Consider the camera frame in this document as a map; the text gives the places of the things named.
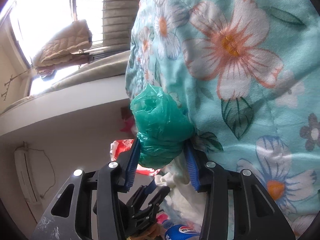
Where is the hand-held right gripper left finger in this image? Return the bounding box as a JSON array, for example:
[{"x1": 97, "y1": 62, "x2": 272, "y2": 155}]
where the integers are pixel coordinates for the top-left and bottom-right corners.
[{"x1": 32, "y1": 137, "x2": 141, "y2": 240}]

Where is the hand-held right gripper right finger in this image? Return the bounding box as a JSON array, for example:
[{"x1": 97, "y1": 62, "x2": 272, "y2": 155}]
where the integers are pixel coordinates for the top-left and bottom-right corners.
[{"x1": 184, "y1": 145, "x2": 296, "y2": 240}]

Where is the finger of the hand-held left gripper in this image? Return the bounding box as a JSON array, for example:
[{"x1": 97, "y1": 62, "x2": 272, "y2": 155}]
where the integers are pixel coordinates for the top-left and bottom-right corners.
[
  {"x1": 141, "y1": 179, "x2": 157, "y2": 198},
  {"x1": 149, "y1": 186, "x2": 171, "y2": 210}
]

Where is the clear bottle with blue label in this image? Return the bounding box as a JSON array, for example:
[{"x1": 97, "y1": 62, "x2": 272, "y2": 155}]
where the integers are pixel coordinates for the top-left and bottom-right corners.
[{"x1": 163, "y1": 219, "x2": 201, "y2": 240}]

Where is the green plastic bag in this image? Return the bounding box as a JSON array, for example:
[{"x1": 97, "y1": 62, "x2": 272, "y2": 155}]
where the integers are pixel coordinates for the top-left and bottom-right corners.
[{"x1": 130, "y1": 83, "x2": 196, "y2": 169}]

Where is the red and white plastic bag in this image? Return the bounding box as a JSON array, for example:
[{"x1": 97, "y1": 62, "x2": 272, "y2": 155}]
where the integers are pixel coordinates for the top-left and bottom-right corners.
[{"x1": 110, "y1": 139, "x2": 156, "y2": 176}]

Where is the white air conditioner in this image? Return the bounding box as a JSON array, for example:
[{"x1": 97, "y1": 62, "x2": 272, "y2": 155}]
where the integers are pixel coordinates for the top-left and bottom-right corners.
[{"x1": 13, "y1": 142, "x2": 42, "y2": 203}]

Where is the floral turquoise blanket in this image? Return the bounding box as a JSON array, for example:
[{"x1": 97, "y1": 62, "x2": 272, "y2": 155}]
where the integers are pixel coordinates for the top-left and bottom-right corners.
[{"x1": 124, "y1": 0, "x2": 316, "y2": 240}]

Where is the blue hanging cloth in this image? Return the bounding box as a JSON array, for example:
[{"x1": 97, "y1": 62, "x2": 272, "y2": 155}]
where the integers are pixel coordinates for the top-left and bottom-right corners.
[{"x1": 37, "y1": 69, "x2": 57, "y2": 81}]

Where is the beige padded jacket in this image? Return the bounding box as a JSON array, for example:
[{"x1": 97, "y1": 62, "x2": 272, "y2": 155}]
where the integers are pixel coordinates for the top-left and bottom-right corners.
[{"x1": 31, "y1": 19, "x2": 93, "y2": 68}]

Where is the beige slatted window guard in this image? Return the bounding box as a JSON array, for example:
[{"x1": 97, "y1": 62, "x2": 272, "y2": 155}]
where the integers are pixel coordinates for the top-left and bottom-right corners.
[{"x1": 102, "y1": 0, "x2": 146, "y2": 48}]

